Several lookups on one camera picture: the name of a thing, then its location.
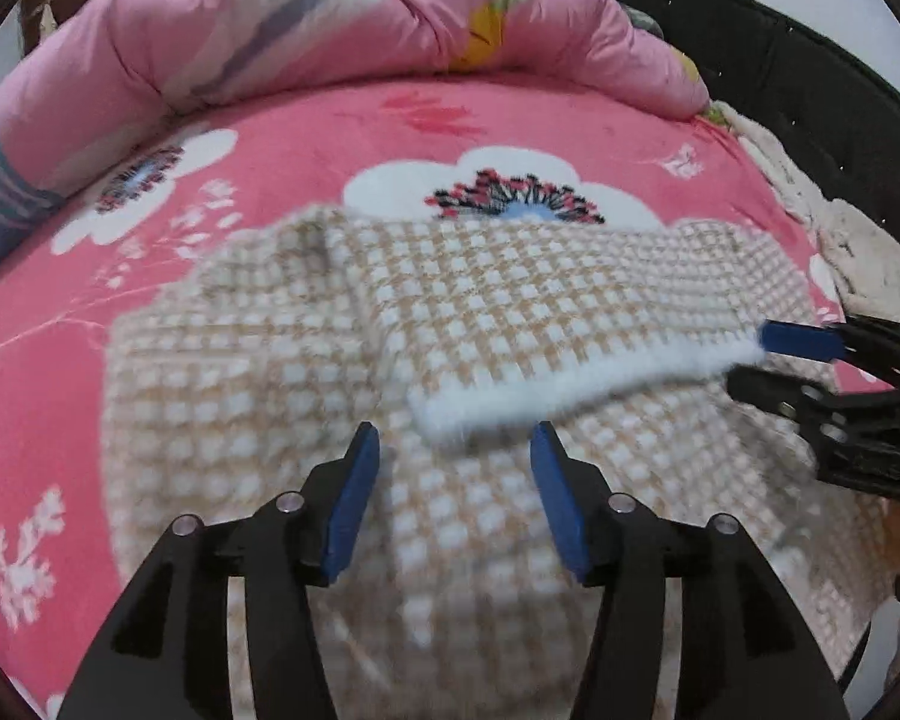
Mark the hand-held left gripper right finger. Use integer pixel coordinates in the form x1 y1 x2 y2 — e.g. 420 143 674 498
529 420 852 720

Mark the pink printed quilt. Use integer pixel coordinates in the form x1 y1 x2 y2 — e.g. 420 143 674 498
0 0 713 267

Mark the pink floral bed sheet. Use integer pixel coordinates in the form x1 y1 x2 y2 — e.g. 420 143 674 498
0 67 871 720

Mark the white fluffy cloth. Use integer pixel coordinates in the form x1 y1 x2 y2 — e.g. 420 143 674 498
814 199 900 327

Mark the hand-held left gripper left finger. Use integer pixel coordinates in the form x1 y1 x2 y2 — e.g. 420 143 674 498
56 422 382 720

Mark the black padded headboard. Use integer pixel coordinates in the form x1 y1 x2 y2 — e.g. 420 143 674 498
604 0 900 316

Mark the cream knit sweater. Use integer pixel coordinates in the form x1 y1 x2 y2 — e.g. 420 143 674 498
709 101 833 226

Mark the beige white checked coat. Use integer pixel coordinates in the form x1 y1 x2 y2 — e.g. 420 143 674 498
101 204 900 720

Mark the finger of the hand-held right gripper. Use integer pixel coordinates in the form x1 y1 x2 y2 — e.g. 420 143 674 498
726 366 833 466
761 315 900 391

